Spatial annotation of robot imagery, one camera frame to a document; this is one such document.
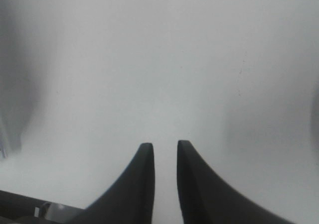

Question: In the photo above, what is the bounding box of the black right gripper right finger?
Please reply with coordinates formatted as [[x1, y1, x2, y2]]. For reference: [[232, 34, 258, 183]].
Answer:
[[176, 140, 289, 224]]

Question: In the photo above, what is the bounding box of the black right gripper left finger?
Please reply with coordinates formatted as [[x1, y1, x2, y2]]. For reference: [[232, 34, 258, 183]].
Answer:
[[79, 142, 156, 224]]

